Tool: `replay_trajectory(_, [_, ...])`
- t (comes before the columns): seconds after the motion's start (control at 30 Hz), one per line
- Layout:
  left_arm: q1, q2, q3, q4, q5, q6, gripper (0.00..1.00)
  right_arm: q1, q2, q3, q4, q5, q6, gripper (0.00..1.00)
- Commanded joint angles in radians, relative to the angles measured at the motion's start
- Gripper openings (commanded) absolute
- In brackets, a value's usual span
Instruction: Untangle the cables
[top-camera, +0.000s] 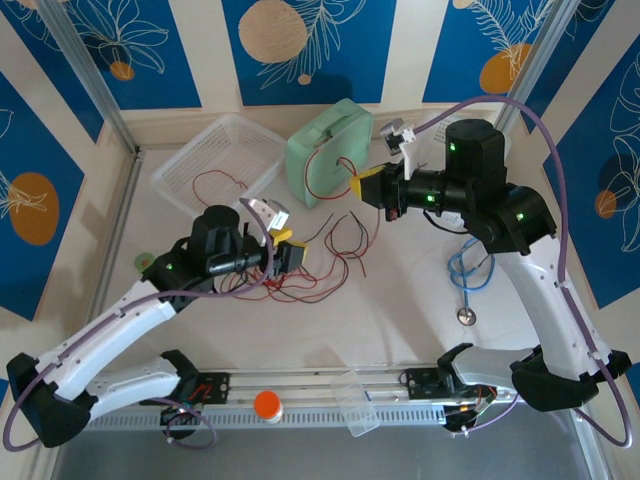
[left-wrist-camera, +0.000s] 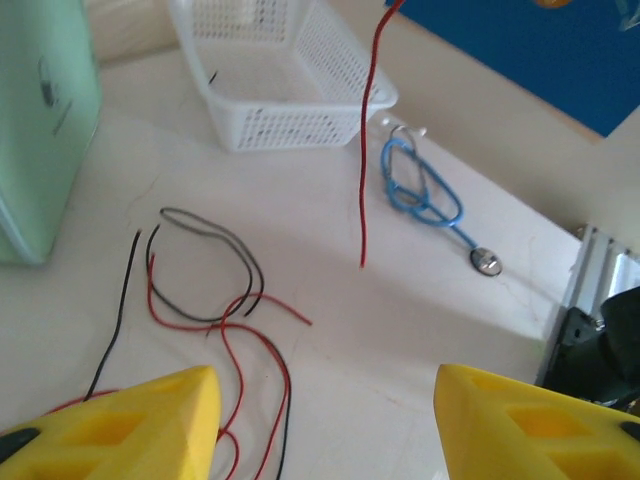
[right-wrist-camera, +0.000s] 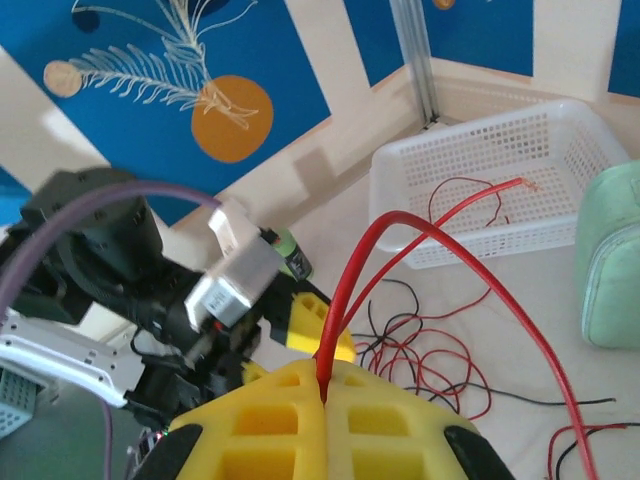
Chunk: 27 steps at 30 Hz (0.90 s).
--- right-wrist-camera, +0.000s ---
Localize thin black wire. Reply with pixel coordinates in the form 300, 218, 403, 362
555, 423, 630, 477
367, 278, 616, 415

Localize mint green zip case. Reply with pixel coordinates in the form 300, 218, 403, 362
574, 159, 640, 351

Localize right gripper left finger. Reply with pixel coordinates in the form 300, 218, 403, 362
127, 358, 329, 480

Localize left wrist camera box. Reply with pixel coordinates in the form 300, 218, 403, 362
183, 237, 282, 332

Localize white perforated plastic basket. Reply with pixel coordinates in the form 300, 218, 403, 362
368, 98, 631, 271

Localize green battery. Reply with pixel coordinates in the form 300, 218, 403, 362
272, 228, 315, 281

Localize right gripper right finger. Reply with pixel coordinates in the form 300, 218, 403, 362
325, 358, 516, 480

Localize aluminium frame post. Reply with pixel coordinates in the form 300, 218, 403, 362
389, 0, 442, 132

